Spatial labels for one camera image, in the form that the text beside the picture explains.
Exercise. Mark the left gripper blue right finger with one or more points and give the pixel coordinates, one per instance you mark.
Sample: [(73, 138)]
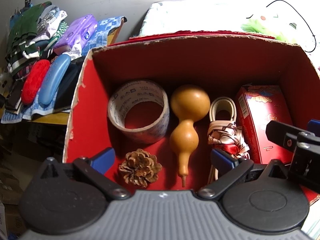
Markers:
[(233, 171)]

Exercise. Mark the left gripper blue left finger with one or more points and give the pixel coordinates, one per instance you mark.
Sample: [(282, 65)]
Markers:
[(92, 171)]

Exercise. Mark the brown pine cone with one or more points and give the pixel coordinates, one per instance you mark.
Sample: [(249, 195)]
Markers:
[(140, 168)]

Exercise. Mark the red patterned gift packet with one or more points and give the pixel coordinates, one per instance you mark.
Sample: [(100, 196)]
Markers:
[(256, 106)]

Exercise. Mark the wooden gourd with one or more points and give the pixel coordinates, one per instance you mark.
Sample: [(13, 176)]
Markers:
[(190, 104)]

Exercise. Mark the roll of printed tape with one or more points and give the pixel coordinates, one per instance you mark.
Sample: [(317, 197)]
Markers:
[(140, 110)]

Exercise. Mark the red cardboard box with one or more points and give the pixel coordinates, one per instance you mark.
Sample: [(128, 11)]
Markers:
[(220, 64)]

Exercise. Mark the blue checkered cloth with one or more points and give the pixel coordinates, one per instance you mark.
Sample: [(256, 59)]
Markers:
[(99, 37)]

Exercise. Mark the pile of folded clothes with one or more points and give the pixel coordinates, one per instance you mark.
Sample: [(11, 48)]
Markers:
[(31, 35)]

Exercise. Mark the light green frog plush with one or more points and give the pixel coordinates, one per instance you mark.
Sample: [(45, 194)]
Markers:
[(273, 24)]

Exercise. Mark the white pillow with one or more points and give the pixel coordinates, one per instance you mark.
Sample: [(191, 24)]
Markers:
[(172, 16)]

